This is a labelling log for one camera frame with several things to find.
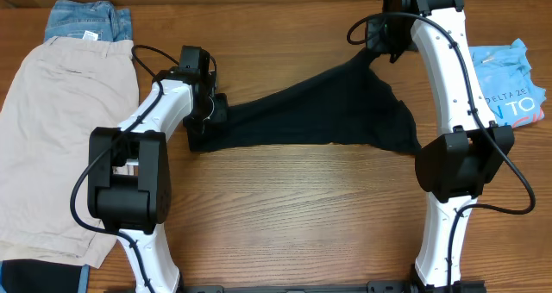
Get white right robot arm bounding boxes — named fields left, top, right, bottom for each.
left=369, top=0, right=514, bottom=292

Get light blue printed t-shirt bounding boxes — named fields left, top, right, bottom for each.
left=469, top=39, right=546, bottom=128

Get blue denim jeans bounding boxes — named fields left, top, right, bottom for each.
left=44, top=0, right=133, bottom=42

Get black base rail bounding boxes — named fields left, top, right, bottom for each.
left=103, top=277, right=487, bottom=293

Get black garment with blue trim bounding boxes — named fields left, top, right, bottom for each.
left=1, top=259, right=90, bottom=293

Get black t-shirt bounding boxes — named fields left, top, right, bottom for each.
left=188, top=48, right=421, bottom=154

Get beige shorts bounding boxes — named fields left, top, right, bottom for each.
left=1, top=37, right=139, bottom=268

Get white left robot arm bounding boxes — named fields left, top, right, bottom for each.
left=87, top=68, right=224, bottom=292

